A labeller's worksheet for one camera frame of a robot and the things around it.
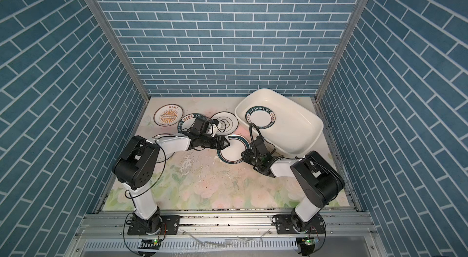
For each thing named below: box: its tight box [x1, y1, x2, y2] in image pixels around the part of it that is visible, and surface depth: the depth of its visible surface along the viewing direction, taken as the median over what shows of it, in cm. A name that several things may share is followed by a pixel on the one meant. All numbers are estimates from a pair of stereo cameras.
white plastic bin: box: [235, 88, 325, 159], surface depth 110 cm
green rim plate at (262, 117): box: [244, 105, 277, 130], surface depth 113 cm
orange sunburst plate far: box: [153, 103, 184, 127], surface depth 114 cm
